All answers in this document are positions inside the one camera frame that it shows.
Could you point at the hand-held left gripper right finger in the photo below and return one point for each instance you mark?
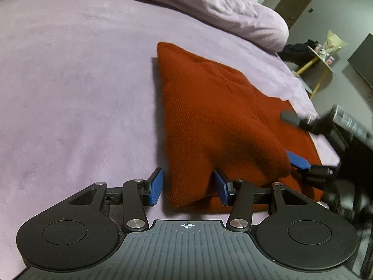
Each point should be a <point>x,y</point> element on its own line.
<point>220,188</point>

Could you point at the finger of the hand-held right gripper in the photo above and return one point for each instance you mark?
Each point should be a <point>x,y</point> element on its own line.
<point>298,161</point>
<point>294,118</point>

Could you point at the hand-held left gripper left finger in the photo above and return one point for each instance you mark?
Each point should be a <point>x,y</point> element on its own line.
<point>156,187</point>

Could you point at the red knitted cardigan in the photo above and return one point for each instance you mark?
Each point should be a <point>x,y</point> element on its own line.
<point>209,116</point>

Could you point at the dark clothes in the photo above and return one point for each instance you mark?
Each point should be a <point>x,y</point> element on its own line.
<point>294,51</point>

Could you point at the round side table wooden legs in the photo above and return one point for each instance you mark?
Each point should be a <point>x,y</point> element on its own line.
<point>327,77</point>

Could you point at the pink gift box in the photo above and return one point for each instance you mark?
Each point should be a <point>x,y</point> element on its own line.
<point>329,59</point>

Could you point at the cream flower bouquet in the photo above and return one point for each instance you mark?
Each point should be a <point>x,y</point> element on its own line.
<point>332,39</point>

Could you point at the black television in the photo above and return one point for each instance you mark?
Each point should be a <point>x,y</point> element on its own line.
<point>364,58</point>

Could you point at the brown wooden door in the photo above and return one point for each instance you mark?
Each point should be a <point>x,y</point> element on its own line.
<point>300,3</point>

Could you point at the purple bed sheet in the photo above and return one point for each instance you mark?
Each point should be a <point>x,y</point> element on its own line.
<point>72,93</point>

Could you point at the purple duvet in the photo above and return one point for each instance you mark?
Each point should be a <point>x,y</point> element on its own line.
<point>218,5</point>

